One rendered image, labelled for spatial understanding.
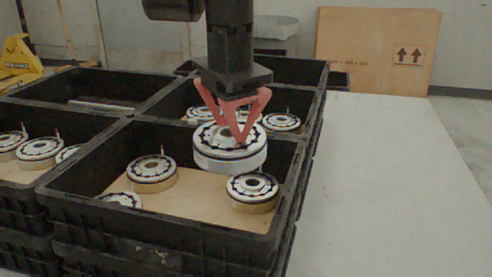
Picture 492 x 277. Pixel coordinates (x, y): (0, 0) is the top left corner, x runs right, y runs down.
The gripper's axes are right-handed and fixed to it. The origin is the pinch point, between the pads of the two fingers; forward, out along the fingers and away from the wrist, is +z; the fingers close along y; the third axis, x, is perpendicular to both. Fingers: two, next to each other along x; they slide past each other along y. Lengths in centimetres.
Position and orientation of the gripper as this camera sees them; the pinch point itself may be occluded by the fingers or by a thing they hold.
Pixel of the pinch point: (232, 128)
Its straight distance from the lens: 50.8
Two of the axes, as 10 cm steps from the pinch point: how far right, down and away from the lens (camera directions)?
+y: 5.1, 4.2, -7.5
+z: 0.0, 8.7, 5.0
